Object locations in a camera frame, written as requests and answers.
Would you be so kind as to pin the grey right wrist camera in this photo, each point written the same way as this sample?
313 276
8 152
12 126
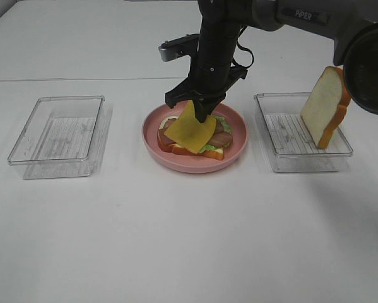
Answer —
180 47

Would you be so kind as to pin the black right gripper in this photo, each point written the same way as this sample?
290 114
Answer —
211 72

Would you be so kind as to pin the bacon strip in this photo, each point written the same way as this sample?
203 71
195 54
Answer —
163 127
221 139

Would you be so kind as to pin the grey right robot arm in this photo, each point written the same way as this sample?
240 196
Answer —
351 25

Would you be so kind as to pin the pink round plate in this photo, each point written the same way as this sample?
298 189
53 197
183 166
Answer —
190 163

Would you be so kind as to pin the clear left plastic container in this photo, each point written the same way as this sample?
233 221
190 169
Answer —
63 137

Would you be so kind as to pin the yellow cheese slice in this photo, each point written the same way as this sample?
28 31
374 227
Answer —
188 132

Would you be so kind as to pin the clear right plastic container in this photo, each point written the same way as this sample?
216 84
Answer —
288 144

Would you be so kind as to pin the green lettuce leaf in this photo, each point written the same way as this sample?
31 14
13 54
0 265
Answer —
226 126

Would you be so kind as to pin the clear plastic container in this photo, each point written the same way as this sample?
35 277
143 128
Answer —
288 144
63 137

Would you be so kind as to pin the bread slice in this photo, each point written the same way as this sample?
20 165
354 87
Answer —
326 106
210 154

